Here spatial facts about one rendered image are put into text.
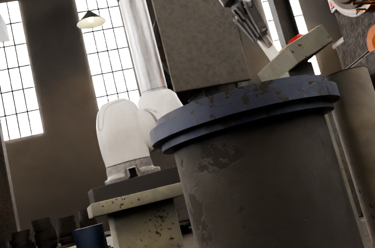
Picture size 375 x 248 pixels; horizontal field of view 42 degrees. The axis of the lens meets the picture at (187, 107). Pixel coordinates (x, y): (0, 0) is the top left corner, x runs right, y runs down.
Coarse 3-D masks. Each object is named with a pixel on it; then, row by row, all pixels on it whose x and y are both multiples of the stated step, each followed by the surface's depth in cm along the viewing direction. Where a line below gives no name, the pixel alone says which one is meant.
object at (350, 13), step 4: (332, 0) 233; (364, 4) 208; (368, 4) 206; (372, 4) 207; (336, 8) 230; (340, 8) 227; (368, 8) 207; (372, 8) 211; (340, 12) 228; (344, 12) 225; (348, 12) 222; (352, 12) 218; (356, 12) 216; (360, 12) 212; (364, 12) 211; (348, 16) 222; (352, 16) 219; (356, 16) 217
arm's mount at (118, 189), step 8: (168, 168) 154; (176, 168) 154; (144, 176) 151; (152, 176) 152; (160, 176) 153; (168, 176) 153; (176, 176) 154; (112, 184) 149; (120, 184) 149; (128, 184) 150; (136, 184) 150; (144, 184) 151; (152, 184) 151; (160, 184) 152; (168, 184) 153; (88, 192) 170; (96, 192) 147; (104, 192) 148; (112, 192) 148; (120, 192) 149; (128, 192) 149; (136, 192) 150; (96, 200) 146; (104, 200) 147
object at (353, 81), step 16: (336, 80) 127; (352, 80) 125; (368, 80) 126; (352, 96) 124; (368, 96) 125; (336, 112) 128; (352, 112) 124; (368, 112) 123; (352, 128) 124; (368, 128) 123; (352, 144) 124; (368, 144) 122; (352, 160) 125; (368, 160) 122; (352, 176) 127; (368, 176) 122; (368, 192) 122; (368, 208) 122; (368, 224) 124
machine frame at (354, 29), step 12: (336, 12) 260; (348, 24) 251; (360, 24) 241; (372, 24) 222; (348, 36) 254; (360, 36) 233; (336, 48) 257; (348, 48) 246; (360, 48) 235; (348, 60) 248
